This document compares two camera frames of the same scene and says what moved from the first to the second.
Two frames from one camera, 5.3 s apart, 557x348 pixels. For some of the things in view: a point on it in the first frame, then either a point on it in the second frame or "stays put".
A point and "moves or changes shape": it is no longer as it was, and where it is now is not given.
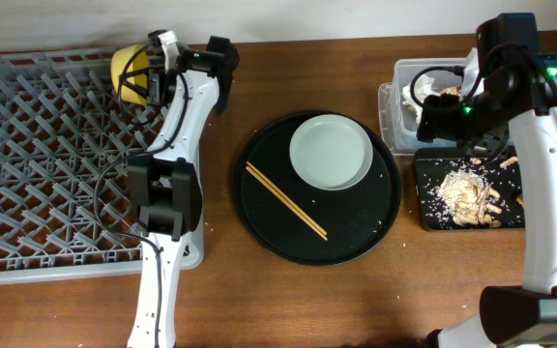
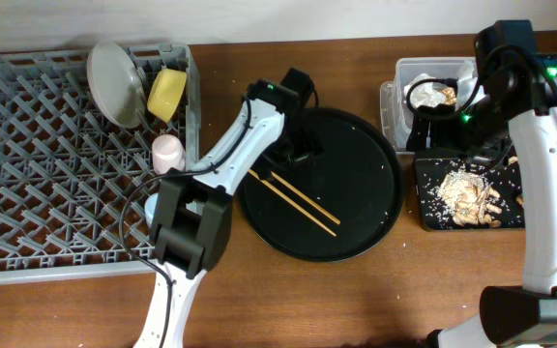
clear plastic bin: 401,101 stays put
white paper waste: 416,91 stays put
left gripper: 163,94 → 312,145
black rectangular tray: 458,191 stays put
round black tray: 357,219 stays put
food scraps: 470,197 stays put
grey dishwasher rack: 49,145 stays put
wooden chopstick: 292,202 → 306,197
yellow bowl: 130,65 moves or changes shape
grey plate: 331,152 → 117,84
